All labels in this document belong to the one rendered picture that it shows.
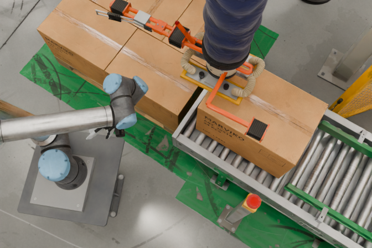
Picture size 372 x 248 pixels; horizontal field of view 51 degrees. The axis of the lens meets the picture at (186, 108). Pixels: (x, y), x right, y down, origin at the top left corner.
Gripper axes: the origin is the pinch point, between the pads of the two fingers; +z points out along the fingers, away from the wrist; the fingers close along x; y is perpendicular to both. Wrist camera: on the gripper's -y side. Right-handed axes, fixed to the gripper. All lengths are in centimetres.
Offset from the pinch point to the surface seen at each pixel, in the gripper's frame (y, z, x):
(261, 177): -57, -25, -87
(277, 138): -50, -54, -57
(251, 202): -67, -27, -33
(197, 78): -4, -50, -31
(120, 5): 46, -51, -12
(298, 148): -61, -58, -60
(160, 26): 25, -57, -19
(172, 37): 16, -57, -19
